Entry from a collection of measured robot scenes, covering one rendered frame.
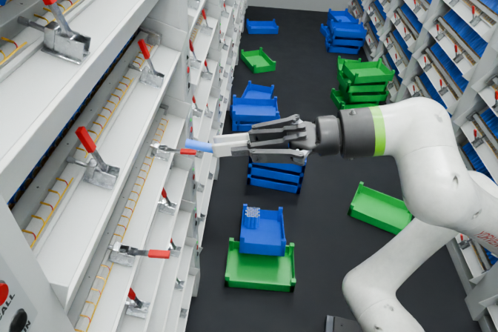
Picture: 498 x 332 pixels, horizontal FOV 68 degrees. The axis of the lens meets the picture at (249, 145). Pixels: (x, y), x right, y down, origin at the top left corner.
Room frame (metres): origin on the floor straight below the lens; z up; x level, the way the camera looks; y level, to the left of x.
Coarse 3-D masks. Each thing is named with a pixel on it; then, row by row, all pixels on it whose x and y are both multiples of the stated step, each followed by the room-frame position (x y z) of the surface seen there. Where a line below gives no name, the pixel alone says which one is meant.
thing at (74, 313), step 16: (160, 112) 0.74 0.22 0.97; (144, 144) 0.61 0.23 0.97; (144, 160) 0.58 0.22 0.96; (128, 176) 0.51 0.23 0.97; (128, 192) 0.47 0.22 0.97; (128, 208) 0.45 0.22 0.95; (112, 224) 0.40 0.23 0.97; (128, 224) 0.42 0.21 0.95; (96, 256) 0.33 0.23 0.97; (96, 272) 0.30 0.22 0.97; (80, 288) 0.27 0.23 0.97; (80, 304) 0.25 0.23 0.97; (96, 304) 0.26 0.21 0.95
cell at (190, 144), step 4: (188, 140) 0.55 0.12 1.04; (192, 140) 0.55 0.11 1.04; (188, 144) 0.54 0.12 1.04; (192, 144) 0.54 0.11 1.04; (196, 144) 0.55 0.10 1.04; (200, 144) 0.55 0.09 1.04; (204, 144) 0.55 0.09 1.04; (208, 144) 0.55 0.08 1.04; (192, 148) 0.54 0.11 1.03; (196, 148) 0.54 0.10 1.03; (200, 148) 0.54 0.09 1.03; (204, 148) 0.54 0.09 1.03; (208, 148) 0.54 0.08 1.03; (208, 152) 0.54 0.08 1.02; (212, 152) 0.54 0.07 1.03
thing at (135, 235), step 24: (168, 96) 0.78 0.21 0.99; (168, 144) 0.67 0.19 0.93; (168, 168) 0.59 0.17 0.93; (144, 192) 0.50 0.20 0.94; (144, 216) 0.45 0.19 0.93; (120, 240) 0.38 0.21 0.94; (144, 240) 0.40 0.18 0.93; (120, 264) 0.34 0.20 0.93; (96, 288) 0.29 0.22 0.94; (120, 288) 0.30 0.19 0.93; (96, 312) 0.26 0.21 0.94; (120, 312) 0.26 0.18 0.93
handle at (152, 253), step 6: (126, 252) 0.35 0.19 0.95; (132, 252) 0.35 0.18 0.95; (138, 252) 0.35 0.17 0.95; (144, 252) 0.36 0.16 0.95; (150, 252) 0.36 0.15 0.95; (156, 252) 0.36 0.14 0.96; (162, 252) 0.36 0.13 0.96; (168, 252) 0.36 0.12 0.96; (162, 258) 0.35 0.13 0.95; (168, 258) 0.35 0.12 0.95
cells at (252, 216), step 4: (248, 208) 1.22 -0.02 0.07; (252, 208) 1.23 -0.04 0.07; (256, 208) 1.23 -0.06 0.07; (248, 212) 1.19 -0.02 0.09; (252, 212) 1.19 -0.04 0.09; (256, 212) 1.20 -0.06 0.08; (248, 216) 1.15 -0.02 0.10; (252, 216) 1.16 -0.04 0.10; (256, 216) 1.16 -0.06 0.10; (248, 220) 1.15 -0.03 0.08; (252, 220) 1.15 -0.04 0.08; (256, 220) 1.15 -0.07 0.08; (244, 224) 1.15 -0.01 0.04; (248, 224) 1.14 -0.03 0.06; (252, 224) 1.14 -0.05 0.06; (256, 224) 1.14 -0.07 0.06
